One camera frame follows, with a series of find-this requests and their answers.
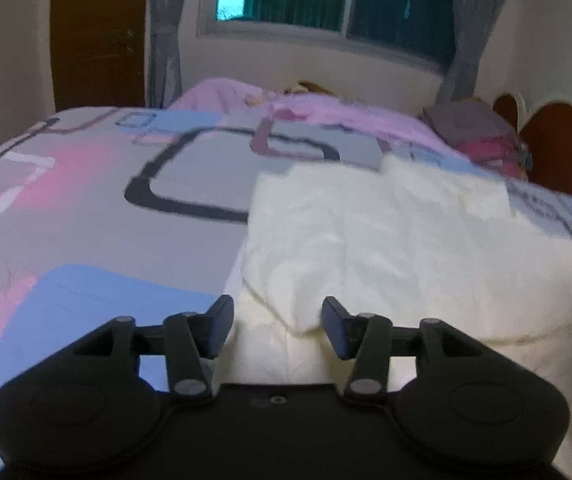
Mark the cream white garment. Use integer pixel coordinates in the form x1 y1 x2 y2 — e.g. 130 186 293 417
216 155 572 478

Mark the stack of folded clothes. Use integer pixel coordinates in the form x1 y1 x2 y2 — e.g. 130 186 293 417
422 100 531 180

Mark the patterned grey blue bedsheet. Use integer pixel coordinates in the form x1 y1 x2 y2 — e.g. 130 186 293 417
0 105 572 476

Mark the pink floral blanket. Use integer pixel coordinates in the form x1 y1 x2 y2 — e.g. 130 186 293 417
168 78 463 158

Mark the yellow patterned pillow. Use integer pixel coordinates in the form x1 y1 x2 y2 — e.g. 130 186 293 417
284 80 335 96

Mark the red white headboard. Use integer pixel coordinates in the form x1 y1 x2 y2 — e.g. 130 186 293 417
492 91 572 195

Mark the white framed window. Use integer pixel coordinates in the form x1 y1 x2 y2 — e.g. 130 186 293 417
200 0 455 70

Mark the brown wooden door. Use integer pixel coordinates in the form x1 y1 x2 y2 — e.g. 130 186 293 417
50 0 146 110

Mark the left grey curtain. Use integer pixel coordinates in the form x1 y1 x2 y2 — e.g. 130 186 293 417
146 0 185 108

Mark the grey curtain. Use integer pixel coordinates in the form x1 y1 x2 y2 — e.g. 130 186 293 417
436 0 505 103
146 0 185 108

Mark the right grey curtain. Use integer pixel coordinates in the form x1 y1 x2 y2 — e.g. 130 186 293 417
436 0 505 103

